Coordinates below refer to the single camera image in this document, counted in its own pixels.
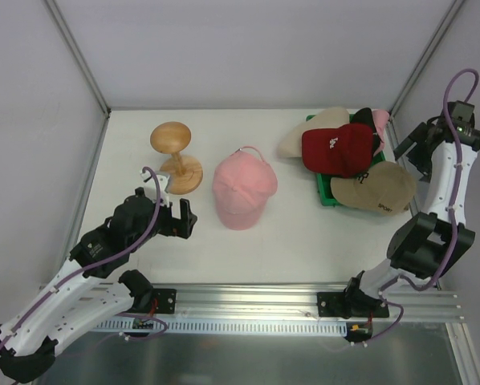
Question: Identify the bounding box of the khaki sport baseball cap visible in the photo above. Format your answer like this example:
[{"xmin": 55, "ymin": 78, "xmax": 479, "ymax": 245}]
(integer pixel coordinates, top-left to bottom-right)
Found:
[{"xmin": 331, "ymin": 161, "xmax": 417, "ymax": 216}]

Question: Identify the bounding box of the red baseball cap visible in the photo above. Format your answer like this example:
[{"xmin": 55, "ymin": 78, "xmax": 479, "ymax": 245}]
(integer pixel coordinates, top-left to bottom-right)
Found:
[{"xmin": 302, "ymin": 124, "xmax": 373, "ymax": 178}]

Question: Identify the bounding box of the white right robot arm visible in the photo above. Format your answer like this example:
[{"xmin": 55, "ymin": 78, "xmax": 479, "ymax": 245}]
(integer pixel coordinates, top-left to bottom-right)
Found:
[{"xmin": 343, "ymin": 101, "xmax": 480, "ymax": 318}]

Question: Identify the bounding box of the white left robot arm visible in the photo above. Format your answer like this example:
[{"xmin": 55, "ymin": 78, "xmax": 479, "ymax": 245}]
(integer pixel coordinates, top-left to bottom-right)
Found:
[{"xmin": 0, "ymin": 188, "xmax": 197, "ymax": 384}]

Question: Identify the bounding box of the light pink baseball cap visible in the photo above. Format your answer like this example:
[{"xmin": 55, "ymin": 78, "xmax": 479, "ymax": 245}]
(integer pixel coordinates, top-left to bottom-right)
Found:
[{"xmin": 372, "ymin": 109, "xmax": 389, "ymax": 140}]

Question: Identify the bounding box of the wooden hat stand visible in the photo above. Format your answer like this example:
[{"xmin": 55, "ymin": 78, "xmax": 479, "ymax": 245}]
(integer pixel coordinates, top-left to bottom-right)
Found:
[{"xmin": 150, "ymin": 121, "xmax": 203, "ymax": 195}]

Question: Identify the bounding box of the black baseball cap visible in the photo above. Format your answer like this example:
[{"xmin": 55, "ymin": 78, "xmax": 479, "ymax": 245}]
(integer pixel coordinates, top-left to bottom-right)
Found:
[{"xmin": 351, "ymin": 107, "xmax": 384, "ymax": 155}]

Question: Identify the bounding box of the green plastic tray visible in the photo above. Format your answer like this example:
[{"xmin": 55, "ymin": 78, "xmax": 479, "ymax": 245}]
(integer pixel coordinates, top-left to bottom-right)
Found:
[{"xmin": 305, "ymin": 114, "xmax": 389, "ymax": 208}]

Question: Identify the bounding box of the cream beige baseball cap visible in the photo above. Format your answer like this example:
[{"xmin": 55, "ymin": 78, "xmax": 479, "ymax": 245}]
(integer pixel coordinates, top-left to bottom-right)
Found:
[{"xmin": 276, "ymin": 107, "xmax": 350, "ymax": 159}]

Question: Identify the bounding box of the right aluminium frame post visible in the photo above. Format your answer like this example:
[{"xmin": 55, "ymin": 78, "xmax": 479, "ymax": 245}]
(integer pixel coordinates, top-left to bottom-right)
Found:
[{"xmin": 388, "ymin": 0, "xmax": 468, "ymax": 117}]

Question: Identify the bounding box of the aluminium frame post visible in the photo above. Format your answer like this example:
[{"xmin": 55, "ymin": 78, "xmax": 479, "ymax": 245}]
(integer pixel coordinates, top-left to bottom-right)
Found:
[
  {"xmin": 42, "ymin": 0, "xmax": 111, "ymax": 119},
  {"xmin": 388, "ymin": 0, "xmax": 468, "ymax": 117}
]

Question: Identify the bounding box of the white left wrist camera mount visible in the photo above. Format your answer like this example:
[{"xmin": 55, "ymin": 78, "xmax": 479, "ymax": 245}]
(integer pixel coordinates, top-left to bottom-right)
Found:
[{"xmin": 140, "ymin": 168, "xmax": 171, "ymax": 207}]

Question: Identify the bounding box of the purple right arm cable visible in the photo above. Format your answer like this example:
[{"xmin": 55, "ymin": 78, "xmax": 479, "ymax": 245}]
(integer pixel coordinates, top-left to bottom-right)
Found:
[{"xmin": 346, "ymin": 68, "xmax": 480, "ymax": 349}]

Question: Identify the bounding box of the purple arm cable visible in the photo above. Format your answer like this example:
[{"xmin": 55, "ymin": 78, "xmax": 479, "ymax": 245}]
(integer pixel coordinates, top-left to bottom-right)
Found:
[
  {"xmin": 0, "ymin": 166, "xmax": 170, "ymax": 382},
  {"xmin": 346, "ymin": 68, "xmax": 480, "ymax": 349}
]

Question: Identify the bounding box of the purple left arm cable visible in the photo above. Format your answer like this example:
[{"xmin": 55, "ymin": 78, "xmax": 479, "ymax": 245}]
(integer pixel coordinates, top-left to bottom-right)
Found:
[{"xmin": 0, "ymin": 166, "xmax": 170, "ymax": 382}]

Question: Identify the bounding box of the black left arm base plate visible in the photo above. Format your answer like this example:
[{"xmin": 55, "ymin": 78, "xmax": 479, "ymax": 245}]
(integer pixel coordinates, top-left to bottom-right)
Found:
[{"xmin": 130, "ymin": 288, "xmax": 177, "ymax": 315}]

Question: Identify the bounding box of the aluminium mounting rail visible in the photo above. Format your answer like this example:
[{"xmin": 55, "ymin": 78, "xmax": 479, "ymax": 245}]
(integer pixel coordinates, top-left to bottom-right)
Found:
[{"xmin": 153, "ymin": 282, "xmax": 466, "ymax": 323}]

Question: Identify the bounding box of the white slotted cable duct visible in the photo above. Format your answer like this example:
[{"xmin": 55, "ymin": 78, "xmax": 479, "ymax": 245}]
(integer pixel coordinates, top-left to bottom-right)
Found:
[{"xmin": 95, "ymin": 317, "xmax": 348, "ymax": 337}]

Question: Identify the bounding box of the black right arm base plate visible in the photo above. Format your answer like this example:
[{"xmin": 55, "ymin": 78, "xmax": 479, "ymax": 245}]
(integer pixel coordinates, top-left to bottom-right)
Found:
[{"xmin": 317, "ymin": 291, "xmax": 389, "ymax": 319}]

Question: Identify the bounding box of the left aluminium frame post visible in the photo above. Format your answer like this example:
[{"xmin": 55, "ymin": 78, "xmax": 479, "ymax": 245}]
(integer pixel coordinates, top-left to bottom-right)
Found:
[{"xmin": 42, "ymin": 0, "xmax": 111, "ymax": 119}]

